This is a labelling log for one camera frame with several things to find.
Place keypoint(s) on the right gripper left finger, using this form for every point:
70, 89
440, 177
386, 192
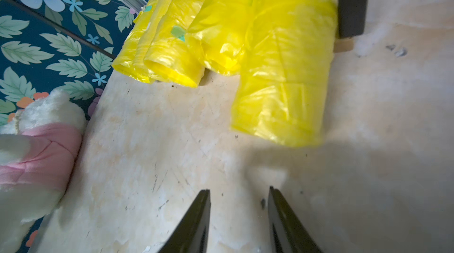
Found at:
192, 233

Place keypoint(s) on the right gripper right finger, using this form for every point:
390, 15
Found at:
287, 234

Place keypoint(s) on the yellow roll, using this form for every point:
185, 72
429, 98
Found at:
169, 55
217, 35
285, 71

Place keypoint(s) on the wooden three-tier shelf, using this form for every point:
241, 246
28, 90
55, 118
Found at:
351, 23

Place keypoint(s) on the yellow roll diagonal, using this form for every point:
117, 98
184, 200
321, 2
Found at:
150, 20
124, 60

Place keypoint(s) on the yellow roll top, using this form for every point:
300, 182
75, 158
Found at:
217, 35

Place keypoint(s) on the white plush toy pink shirt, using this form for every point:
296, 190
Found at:
38, 151

